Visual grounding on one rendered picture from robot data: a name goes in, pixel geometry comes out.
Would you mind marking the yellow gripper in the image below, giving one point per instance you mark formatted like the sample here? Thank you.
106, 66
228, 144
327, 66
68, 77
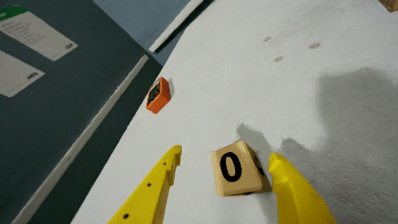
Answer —
297, 201

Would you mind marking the brown cube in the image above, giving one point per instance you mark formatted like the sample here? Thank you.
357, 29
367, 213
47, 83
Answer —
238, 172

